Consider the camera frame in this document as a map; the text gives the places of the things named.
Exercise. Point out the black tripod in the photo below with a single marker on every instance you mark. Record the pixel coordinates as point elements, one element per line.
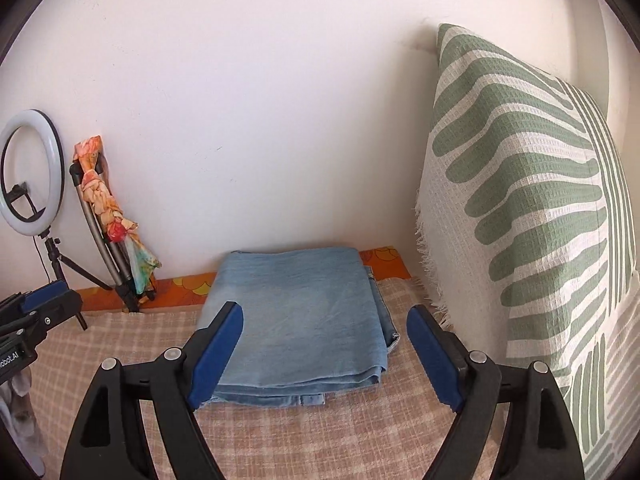
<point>54,255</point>

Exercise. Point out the green striped white pillow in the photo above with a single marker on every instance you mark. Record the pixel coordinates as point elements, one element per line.
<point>525,185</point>

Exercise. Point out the orange floral bed sheet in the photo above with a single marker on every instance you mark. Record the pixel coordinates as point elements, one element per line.
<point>170,292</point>

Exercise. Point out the orange floral cloth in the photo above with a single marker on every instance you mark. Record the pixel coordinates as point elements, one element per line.
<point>100,195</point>

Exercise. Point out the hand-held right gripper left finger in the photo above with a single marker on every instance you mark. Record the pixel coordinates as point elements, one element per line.
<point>220,345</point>

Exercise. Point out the grey folded metal stand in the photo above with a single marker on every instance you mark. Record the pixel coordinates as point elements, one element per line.
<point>89,210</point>

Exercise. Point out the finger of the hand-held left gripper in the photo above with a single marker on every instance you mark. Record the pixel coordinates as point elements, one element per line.
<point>47,296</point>

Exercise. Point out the person's light clothing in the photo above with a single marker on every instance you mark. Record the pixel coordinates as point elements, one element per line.
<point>20,410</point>

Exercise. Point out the beige plaid blanket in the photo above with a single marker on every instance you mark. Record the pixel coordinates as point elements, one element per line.
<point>325,440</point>

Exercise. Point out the light blue denim pants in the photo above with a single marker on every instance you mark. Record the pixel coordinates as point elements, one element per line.
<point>300,310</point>

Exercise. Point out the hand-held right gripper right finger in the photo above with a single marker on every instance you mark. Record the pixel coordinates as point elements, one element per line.
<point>430,355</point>

